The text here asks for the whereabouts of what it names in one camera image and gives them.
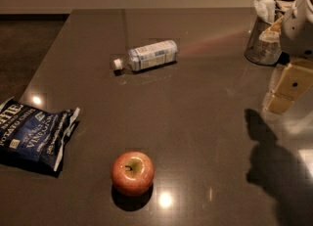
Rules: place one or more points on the clear blue-labelled plastic bottle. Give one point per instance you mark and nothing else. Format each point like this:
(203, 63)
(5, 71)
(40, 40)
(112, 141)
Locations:
(149, 56)

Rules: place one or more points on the blue potato chips bag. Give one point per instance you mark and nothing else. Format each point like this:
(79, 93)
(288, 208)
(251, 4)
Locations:
(30, 134)

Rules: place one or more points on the red apple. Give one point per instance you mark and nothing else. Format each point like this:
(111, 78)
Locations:
(133, 174)

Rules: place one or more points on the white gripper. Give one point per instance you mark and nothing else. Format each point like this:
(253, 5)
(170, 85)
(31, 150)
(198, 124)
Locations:
(298, 30)

